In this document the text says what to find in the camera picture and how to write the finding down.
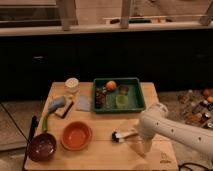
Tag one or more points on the white dish brush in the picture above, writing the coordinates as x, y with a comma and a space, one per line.
120, 137

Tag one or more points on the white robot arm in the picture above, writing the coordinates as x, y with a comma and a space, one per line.
154, 121

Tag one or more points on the orange red bowl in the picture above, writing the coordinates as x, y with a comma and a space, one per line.
76, 136

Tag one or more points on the dark maroon bowl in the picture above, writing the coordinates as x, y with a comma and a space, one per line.
42, 147

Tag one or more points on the orange fruit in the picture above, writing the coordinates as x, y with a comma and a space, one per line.
111, 85

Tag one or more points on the dark brown food pile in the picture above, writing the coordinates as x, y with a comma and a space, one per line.
100, 97

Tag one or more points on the green plastic tray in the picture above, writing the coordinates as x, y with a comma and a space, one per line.
136, 102

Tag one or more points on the small dark glass jar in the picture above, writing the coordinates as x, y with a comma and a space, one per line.
123, 89

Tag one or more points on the green translucent cup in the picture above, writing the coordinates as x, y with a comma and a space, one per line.
121, 101

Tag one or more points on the grey folded cloth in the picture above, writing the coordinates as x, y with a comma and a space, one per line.
83, 104

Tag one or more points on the small white cup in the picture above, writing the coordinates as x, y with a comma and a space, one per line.
72, 84

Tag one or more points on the wooden block with black edge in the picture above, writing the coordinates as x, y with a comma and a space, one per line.
62, 111

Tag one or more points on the spice bottle rack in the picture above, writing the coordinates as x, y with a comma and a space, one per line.
197, 109

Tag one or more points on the green handled utensil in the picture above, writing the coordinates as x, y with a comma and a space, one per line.
45, 123

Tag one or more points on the black handled tool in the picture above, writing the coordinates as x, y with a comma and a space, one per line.
33, 126

